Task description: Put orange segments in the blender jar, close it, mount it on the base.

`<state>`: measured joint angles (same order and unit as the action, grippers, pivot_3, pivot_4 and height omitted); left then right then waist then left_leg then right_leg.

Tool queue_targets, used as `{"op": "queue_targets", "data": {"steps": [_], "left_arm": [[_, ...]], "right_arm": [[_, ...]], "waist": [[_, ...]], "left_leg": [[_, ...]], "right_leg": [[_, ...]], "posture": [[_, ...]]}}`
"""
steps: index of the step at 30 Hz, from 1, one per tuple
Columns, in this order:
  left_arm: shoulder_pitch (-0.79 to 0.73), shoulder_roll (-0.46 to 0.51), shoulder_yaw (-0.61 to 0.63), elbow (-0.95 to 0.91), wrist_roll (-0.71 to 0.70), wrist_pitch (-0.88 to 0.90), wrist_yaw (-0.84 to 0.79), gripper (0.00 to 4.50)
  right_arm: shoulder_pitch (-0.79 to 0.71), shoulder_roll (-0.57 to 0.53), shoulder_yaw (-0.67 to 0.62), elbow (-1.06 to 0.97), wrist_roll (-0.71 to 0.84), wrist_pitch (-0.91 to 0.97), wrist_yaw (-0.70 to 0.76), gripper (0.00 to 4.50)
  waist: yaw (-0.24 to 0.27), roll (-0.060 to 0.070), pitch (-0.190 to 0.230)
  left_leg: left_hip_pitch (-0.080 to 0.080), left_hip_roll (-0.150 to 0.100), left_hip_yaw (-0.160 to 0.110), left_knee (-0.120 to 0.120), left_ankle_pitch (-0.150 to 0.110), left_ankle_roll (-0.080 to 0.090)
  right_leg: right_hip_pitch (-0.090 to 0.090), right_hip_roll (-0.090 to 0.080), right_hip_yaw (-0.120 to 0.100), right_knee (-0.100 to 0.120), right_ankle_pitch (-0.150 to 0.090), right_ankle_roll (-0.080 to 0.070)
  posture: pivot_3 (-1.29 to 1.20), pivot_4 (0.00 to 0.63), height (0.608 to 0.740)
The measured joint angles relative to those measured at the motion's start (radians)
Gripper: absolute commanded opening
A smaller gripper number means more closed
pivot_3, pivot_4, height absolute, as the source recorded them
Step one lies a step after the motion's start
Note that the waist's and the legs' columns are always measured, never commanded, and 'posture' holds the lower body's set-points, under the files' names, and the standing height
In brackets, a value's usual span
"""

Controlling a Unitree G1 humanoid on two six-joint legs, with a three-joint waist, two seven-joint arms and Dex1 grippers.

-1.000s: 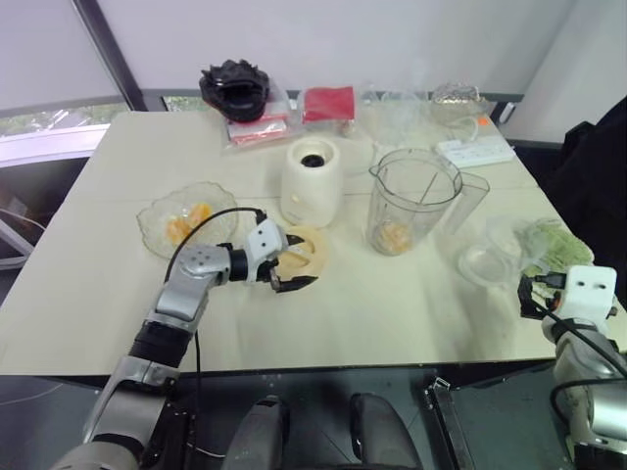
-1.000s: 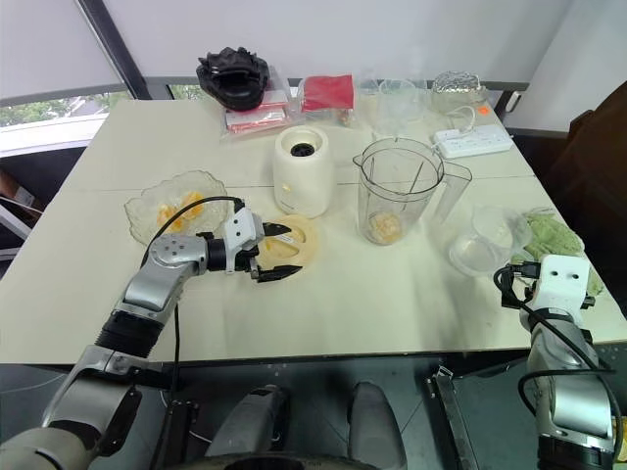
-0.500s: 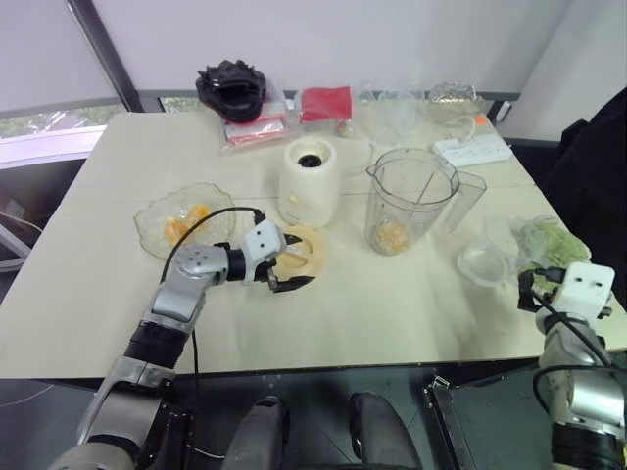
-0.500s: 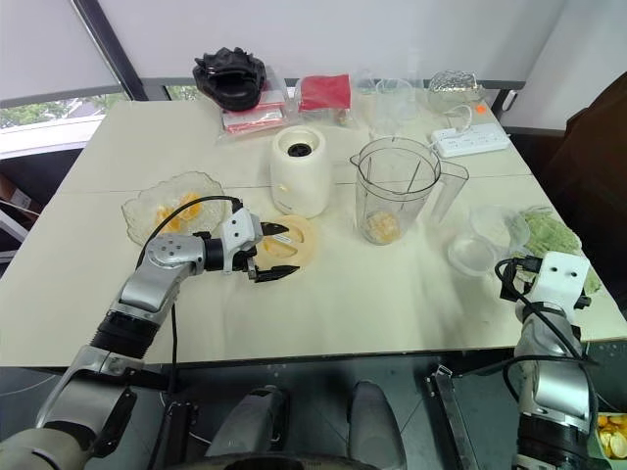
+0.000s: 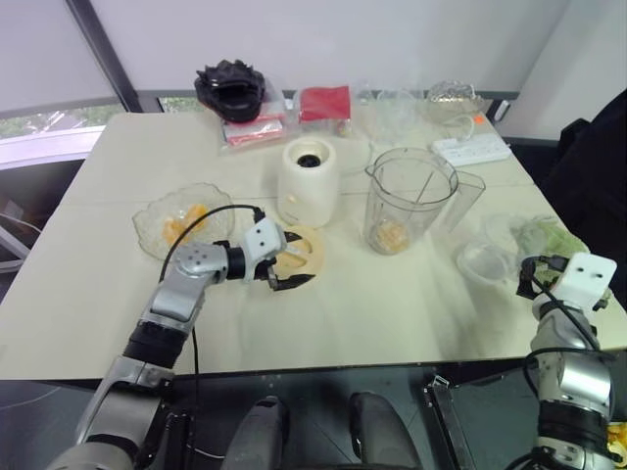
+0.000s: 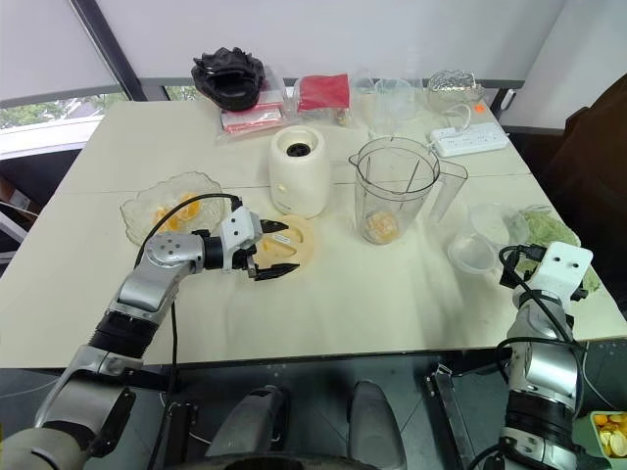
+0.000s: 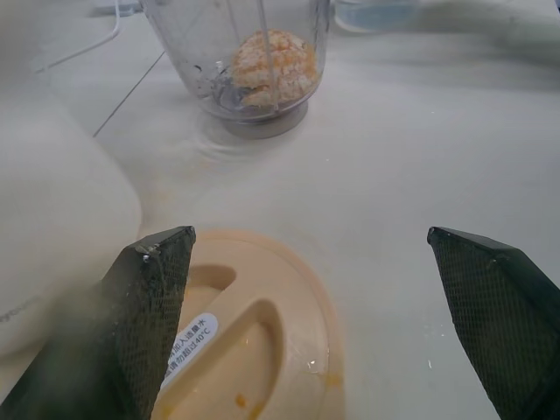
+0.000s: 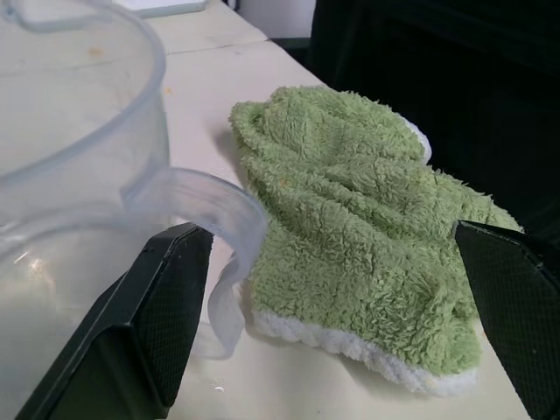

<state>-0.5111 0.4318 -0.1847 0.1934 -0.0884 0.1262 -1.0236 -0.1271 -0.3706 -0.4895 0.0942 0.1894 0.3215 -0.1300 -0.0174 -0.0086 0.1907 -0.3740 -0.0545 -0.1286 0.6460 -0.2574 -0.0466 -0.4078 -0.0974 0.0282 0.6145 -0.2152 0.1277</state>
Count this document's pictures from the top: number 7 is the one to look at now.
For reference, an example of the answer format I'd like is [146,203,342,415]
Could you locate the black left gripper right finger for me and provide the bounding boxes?
[427,226,560,420]

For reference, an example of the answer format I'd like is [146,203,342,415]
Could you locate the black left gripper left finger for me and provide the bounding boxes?
[0,225,197,420]

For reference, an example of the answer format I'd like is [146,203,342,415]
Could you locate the cream yellow blender lid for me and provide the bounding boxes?
[148,229,347,420]

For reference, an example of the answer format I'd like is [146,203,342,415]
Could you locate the clear blender jar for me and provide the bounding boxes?
[142,0,332,140]

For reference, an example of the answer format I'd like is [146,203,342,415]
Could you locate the peeled orange segments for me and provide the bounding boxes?
[229,29,319,106]

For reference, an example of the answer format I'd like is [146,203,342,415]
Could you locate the white blender base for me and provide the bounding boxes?
[0,78,144,356]

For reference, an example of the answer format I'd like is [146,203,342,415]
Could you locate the clear plastic cup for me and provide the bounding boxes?
[334,0,424,32]

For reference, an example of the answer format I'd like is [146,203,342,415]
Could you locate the white power cable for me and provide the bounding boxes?
[34,0,123,74]

